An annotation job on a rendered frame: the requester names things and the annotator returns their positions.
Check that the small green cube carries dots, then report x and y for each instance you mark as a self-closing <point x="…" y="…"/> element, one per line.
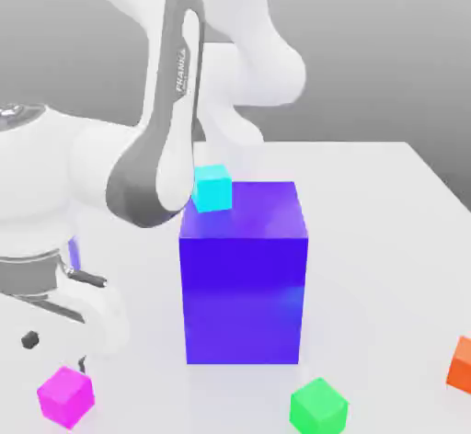
<point x="316" y="408"/>

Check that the large blue box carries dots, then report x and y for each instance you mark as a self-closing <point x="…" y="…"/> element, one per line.
<point x="243" y="294"/>

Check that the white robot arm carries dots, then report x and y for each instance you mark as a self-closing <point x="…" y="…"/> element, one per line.
<point x="228" y="18"/>

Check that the small magenta cube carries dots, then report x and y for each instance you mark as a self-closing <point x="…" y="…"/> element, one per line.
<point x="64" y="399"/>

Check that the small orange cube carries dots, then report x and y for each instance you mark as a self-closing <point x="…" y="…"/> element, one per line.
<point x="461" y="367"/>

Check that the small cyan cube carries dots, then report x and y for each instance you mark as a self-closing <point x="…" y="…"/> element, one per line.
<point x="213" y="191"/>

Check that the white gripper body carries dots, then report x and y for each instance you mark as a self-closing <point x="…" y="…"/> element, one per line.
<point x="99" y="323"/>

